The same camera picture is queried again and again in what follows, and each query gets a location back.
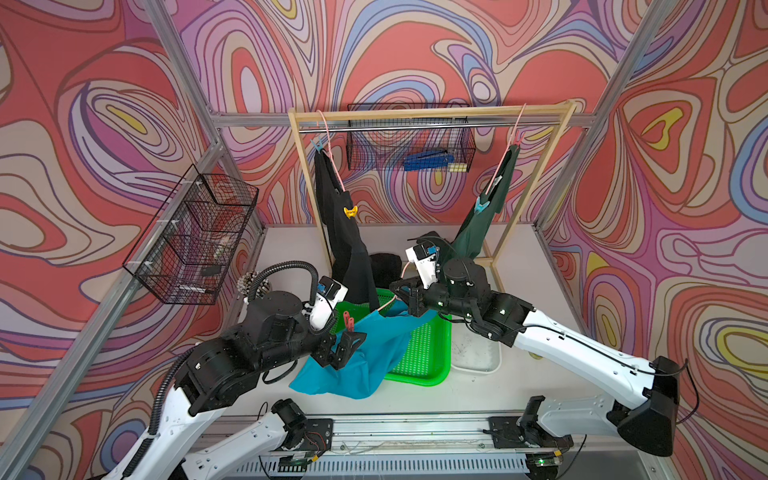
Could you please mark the black wire basket left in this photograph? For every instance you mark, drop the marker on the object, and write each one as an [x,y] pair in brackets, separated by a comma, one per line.
[200,225]

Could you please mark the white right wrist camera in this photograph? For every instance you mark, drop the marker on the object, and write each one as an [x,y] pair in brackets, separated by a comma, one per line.
[424,257]

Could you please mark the black wire basket back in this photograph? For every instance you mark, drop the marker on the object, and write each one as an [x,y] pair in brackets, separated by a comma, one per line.
[382,145]

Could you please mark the black t-shirt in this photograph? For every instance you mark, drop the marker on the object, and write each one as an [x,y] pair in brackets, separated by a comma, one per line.
[363,273]

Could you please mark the pine cone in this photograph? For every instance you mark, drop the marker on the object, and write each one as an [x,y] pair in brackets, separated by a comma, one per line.
[244,283]

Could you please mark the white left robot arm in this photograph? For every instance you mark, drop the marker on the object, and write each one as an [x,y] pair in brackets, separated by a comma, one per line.
[289,315]

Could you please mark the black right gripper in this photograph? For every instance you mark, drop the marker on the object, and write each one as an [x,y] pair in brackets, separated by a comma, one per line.
[413,297]

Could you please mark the black wire basket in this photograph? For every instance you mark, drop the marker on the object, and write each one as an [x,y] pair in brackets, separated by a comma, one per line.
[200,225]
[382,145]

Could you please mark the teal t-shirt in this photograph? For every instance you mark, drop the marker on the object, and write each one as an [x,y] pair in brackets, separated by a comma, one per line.
[388,336]

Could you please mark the green perforated plastic basket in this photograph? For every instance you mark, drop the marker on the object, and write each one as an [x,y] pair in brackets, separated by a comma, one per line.
[427,358]

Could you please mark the white plastic tray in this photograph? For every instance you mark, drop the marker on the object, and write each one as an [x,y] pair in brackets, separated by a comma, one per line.
[471,353]

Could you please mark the light blue clothespin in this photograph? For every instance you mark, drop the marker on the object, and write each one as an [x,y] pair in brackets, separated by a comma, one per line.
[480,205]

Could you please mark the dark green t-shirt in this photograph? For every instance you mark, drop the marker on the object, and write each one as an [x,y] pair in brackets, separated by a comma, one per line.
[468,242]

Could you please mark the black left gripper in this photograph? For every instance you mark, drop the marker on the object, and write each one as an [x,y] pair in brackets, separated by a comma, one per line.
[344,352]

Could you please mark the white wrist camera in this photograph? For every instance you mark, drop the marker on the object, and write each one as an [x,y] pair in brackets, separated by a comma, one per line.
[329,293]
[424,257]

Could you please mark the yellow clothespin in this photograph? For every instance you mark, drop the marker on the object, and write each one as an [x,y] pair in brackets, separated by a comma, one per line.
[350,211]

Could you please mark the wooden clothes rack frame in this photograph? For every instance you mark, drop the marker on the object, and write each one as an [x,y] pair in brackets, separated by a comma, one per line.
[557,116]

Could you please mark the red clothespin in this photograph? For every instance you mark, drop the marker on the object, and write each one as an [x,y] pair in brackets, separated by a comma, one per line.
[348,322]

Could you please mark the metal rail base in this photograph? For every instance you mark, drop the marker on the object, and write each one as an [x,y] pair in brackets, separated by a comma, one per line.
[419,446]

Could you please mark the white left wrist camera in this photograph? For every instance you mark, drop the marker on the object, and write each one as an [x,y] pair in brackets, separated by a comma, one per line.
[329,293]

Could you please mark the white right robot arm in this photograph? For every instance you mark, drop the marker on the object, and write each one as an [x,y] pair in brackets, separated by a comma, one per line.
[639,398]

